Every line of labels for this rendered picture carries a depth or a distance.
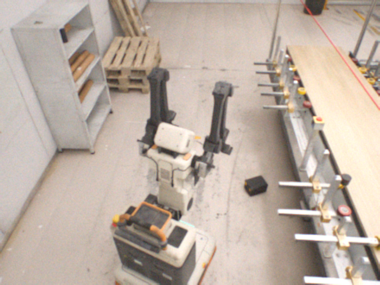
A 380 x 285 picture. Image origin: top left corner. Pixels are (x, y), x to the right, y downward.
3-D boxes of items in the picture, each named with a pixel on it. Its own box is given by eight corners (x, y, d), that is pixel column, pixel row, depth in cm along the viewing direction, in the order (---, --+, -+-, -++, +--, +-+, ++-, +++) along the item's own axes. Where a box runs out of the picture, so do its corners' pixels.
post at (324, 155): (306, 198, 228) (324, 152, 197) (305, 194, 231) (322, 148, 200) (310, 198, 228) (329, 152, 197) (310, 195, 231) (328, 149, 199)
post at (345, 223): (321, 263, 194) (345, 220, 163) (319, 258, 197) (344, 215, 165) (326, 263, 194) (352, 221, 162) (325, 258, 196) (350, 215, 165)
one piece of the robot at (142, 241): (167, 258, 186) (157, 254, 166) (121, 236, 198) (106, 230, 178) (175, 241, 190) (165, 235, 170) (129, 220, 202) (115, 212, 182)
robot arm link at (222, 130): (214, 84, 175) (231, 88, 171) (217, 79, 179) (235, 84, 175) (210, 140, 203) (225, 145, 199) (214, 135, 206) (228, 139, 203)
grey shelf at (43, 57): (59, 152, 369) (9, 27, 267) (84, 111, 437) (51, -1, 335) (94, 154, 366) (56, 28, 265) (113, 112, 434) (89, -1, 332)
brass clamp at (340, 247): (336, 250, 169) (339, 245, 166) (330, 229, 179) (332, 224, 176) (347, 250, 169) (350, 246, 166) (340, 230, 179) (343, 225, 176)
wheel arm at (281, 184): (278, 188, 217) (279, 184, 215) (277, 184, 220) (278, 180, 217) (339, 190, 215) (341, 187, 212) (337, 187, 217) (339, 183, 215)
